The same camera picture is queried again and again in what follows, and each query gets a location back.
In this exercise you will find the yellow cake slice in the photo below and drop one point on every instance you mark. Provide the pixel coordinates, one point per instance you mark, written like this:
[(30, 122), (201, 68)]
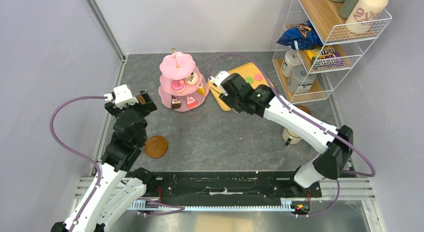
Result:
[(201, 89)]

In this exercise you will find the white jar upper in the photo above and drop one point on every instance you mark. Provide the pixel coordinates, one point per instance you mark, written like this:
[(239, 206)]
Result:
[(291, 60)]

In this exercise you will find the grey-green bottle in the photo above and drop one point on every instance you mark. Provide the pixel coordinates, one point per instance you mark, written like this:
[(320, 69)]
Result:
[(347, 8)]

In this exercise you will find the pink macaron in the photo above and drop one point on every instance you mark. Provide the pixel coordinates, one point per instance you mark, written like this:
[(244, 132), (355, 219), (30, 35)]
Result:
[(258, 77)]

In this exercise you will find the white wire shelf rack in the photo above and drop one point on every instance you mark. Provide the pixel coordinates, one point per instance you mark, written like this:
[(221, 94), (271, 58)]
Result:
[(326, 72)]

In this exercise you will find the green macaron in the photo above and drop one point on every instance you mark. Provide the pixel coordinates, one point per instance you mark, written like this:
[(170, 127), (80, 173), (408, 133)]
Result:
[(249, 80)]

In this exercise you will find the pink three-tier cake stand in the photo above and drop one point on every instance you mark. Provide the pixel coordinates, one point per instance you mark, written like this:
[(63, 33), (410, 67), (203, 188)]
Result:
[(176, 66)]

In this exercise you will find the blue snack bag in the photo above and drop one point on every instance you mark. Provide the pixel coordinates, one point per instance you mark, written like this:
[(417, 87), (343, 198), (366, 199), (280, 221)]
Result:
[(302, 36)]

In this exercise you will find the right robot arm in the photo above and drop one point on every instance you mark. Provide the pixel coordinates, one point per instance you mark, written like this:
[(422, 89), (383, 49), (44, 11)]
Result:
[(327, 140)]

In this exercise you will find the cream labelled bottle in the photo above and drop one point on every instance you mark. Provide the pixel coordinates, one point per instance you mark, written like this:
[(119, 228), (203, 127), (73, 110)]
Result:
[(365, 11)]

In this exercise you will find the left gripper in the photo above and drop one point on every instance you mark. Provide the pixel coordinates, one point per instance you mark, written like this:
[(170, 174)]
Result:
[(150, 106)]

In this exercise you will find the pink frosted donut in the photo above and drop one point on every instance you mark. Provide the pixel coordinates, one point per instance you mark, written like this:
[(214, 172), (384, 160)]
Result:
[(178, 86)]

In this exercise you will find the metal serving tongs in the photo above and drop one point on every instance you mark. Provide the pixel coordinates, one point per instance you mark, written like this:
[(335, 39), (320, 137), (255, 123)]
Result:
[(215, 90)]

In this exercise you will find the red strawberry cake slice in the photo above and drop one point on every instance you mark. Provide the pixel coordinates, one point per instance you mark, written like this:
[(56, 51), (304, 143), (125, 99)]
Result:
[(191, 102)]

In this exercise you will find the chocolate cake slice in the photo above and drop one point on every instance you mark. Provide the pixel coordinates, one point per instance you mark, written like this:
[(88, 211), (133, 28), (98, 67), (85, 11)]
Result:
[(175, 103)]

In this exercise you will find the white chocolate-drizzle donut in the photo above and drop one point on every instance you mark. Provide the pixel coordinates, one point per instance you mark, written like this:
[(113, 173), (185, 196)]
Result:
[(192, 79)]

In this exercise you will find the yellow candy bag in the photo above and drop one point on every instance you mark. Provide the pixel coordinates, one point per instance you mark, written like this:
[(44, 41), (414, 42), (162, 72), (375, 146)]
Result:
[(323, 55)]

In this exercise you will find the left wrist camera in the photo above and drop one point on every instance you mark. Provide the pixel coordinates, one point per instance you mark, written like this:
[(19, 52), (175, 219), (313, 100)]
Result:
[(121, 96)]

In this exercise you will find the beige mug right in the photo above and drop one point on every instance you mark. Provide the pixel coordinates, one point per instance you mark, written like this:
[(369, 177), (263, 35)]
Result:
[(290, 138)]

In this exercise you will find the brown saucer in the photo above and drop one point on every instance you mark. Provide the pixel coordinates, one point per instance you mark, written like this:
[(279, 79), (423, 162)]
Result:
[(156, 147), (140, 99), (304, 109)]

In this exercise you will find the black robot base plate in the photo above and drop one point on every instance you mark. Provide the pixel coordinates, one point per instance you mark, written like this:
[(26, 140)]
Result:
[(223, 188)]

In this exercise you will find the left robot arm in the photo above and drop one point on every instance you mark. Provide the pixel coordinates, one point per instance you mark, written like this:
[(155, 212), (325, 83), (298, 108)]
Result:
[(98, 210)]

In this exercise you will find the yellow serving tray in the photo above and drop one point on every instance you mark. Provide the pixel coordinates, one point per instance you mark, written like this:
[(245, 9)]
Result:
[(246, 70)]

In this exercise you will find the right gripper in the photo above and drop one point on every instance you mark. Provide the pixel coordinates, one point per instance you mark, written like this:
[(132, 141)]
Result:
[(227, 99)]

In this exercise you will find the grey jar lower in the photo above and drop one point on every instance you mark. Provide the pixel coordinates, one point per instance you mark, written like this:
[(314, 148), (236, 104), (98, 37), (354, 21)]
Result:
[(300, 81)]

